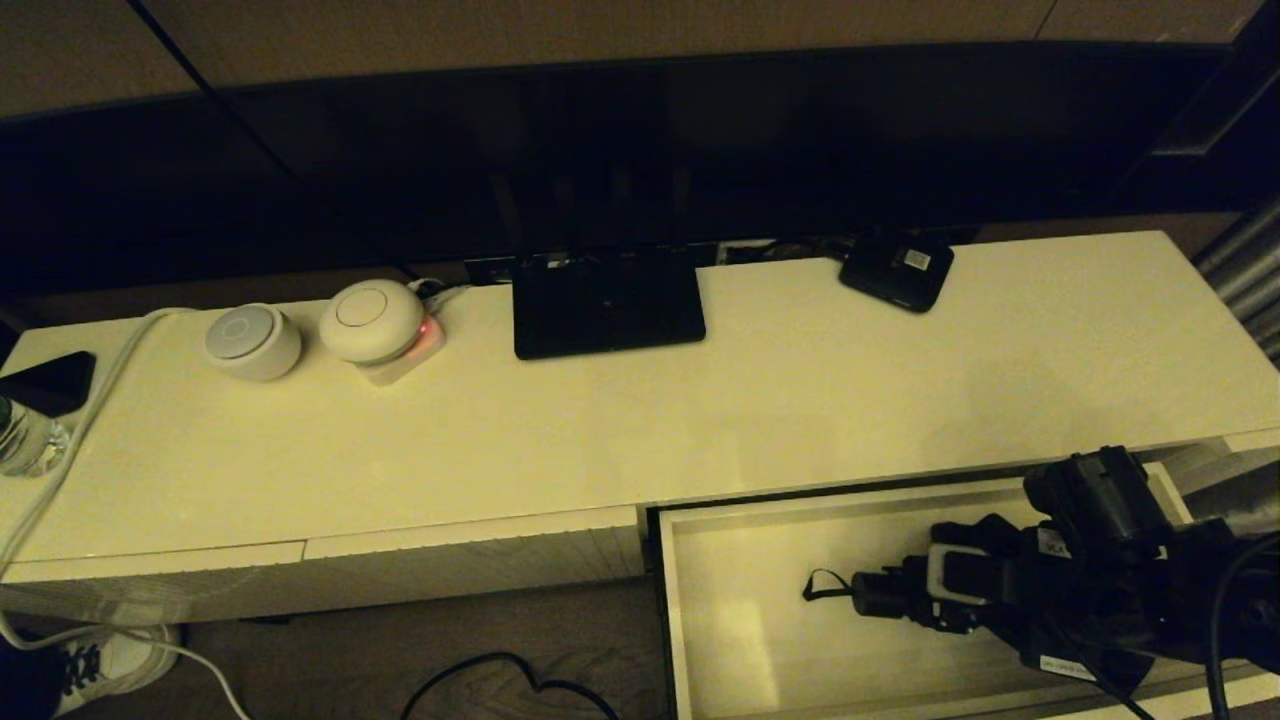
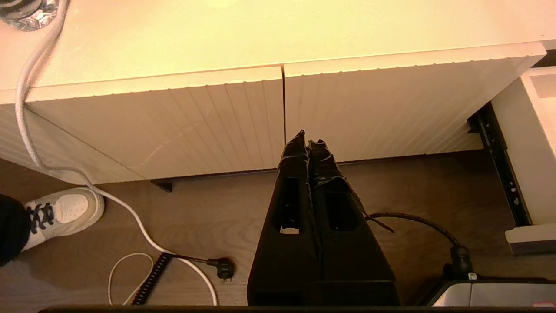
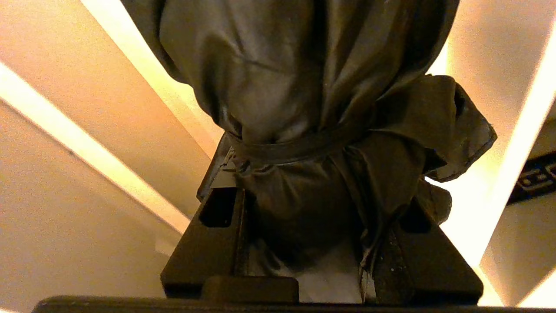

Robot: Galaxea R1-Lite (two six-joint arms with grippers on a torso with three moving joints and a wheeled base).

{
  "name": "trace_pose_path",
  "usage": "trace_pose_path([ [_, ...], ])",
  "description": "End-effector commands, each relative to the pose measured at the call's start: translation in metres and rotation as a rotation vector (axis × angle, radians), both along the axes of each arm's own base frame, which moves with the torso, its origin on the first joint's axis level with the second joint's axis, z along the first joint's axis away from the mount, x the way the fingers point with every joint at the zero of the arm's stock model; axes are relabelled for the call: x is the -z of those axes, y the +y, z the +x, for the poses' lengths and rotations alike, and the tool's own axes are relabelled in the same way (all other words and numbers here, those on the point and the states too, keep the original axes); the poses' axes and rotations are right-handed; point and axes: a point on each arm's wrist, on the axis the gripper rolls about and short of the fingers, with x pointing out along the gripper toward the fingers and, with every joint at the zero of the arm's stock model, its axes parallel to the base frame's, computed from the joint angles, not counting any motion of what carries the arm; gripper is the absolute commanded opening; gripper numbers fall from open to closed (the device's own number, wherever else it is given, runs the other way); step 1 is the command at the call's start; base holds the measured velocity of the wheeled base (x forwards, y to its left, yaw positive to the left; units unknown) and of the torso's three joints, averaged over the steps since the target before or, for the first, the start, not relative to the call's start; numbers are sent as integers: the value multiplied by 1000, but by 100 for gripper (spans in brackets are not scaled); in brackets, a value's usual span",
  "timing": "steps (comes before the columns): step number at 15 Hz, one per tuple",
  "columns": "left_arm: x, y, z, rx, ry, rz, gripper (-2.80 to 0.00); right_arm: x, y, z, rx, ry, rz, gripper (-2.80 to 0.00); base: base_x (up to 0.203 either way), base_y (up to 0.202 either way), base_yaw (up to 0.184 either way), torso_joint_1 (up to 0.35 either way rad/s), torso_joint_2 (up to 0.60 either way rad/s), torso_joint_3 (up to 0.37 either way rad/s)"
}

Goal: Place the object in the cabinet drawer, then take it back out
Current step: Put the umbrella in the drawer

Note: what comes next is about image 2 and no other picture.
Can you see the white ribbed cabinet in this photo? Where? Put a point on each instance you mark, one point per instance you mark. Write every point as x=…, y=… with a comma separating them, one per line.
x=217, y=34

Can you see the white sneaker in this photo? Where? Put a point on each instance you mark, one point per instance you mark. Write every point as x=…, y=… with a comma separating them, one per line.
x=65, y=213

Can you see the black drawer slide rail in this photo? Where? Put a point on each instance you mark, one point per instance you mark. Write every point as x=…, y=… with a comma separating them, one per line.
x=499, y=161

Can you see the dark trouser leg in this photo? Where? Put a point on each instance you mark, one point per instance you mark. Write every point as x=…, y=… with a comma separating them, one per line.
x=11, y=230

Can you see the white wooden panel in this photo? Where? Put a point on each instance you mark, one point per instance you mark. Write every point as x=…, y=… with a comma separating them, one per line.
x=391, y=108
x=173, y=126

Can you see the clear plastic water bottle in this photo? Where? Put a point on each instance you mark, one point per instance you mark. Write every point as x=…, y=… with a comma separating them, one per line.
x=30, y=19

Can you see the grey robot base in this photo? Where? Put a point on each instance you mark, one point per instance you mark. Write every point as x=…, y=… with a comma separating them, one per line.
x=499, y=293

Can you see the wide white ribbed drawer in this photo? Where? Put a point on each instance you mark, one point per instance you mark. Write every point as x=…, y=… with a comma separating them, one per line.
x=538, y=174

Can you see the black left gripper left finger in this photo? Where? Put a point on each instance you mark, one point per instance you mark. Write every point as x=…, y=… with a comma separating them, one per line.
x=291, y=269

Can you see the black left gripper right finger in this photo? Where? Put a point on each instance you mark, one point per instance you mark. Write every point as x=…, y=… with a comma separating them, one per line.
x=352, y=269

